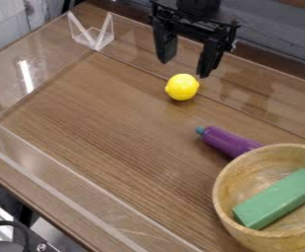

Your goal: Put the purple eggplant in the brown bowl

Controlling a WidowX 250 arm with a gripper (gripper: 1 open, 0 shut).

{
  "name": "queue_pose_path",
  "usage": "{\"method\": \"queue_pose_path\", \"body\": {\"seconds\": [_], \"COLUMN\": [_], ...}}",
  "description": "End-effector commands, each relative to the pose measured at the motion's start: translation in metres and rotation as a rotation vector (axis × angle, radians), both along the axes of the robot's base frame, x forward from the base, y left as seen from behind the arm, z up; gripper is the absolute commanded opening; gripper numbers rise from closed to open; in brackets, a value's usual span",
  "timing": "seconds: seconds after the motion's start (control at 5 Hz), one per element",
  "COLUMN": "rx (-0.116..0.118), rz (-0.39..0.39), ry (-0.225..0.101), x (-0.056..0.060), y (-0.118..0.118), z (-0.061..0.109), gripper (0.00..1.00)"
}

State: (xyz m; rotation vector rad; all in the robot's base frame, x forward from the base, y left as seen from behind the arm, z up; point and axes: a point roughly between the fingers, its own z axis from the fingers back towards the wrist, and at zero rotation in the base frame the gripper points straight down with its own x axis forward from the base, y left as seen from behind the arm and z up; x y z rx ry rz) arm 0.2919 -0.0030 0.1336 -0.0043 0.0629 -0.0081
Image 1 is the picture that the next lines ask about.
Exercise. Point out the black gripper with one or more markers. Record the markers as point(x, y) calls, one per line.
point(200, 20)

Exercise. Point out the purple toy eggplant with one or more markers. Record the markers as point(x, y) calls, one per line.
point(230, 144)

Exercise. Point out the brown wooden bowl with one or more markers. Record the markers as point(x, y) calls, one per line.
point(248, 175)

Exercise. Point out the yellow toy lemon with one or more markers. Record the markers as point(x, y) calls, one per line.
point(182, 87)

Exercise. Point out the green rectangular block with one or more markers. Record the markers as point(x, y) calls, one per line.
point(272, 203)

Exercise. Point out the clear acrylic corner bracket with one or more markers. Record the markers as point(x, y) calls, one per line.
point(91, 37)

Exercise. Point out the clear acrylic tray wall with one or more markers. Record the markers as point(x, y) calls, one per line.
point(103, 223)

